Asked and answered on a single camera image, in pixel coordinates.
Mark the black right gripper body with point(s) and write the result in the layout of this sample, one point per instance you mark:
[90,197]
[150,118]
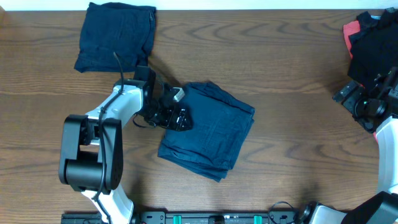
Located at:
[348,97]

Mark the black garment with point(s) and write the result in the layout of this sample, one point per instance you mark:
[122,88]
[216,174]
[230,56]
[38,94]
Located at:
[377,48]

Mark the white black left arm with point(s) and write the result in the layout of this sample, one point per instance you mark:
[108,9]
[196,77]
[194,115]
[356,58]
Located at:
[91,156]

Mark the red garment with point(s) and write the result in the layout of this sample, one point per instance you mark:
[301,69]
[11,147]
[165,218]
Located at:
[358,72]

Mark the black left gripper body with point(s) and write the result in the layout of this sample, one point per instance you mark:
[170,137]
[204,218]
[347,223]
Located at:
[175,117]

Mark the blue denim shorts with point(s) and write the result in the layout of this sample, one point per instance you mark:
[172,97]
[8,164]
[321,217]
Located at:
[221,124]

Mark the folded dark blue shorts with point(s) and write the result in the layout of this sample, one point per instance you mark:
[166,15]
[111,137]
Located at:
[116,36]

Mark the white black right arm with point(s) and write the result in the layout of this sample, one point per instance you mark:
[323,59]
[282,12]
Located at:
[381,208]

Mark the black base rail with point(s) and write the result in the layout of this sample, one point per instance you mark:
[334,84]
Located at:
[216,218]

